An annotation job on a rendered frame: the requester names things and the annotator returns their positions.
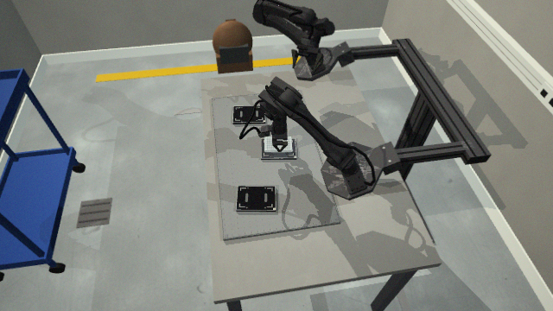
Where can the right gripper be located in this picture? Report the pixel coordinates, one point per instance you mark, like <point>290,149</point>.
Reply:
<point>305,50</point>

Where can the white well plate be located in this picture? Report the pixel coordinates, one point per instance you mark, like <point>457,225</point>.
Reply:
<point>268,147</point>

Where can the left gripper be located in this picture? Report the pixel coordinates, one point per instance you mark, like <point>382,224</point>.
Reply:
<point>277,132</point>

